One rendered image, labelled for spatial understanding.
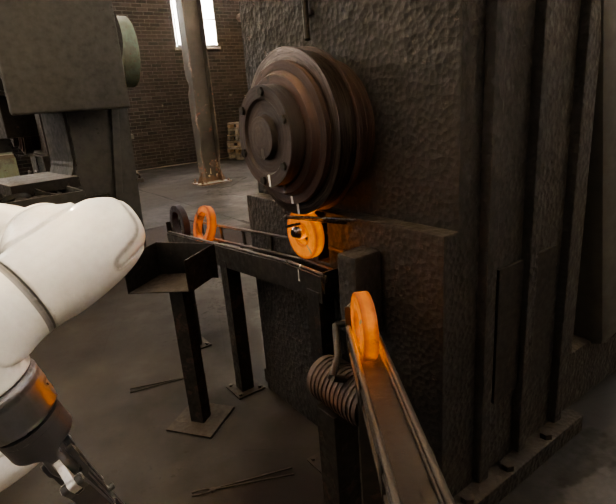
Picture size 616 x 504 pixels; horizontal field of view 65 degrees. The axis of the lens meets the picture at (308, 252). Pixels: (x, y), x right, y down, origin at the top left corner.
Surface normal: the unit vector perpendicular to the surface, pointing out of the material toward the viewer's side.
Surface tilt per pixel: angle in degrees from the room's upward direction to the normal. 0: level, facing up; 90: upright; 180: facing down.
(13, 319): 82
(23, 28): 90
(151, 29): 90
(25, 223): 26
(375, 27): 90
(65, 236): 41
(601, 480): 0
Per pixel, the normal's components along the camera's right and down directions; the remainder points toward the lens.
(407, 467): -0.07, -0.98
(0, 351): 0.86, 0.08
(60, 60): 0.69, 0.16
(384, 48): -0.81, 0.23
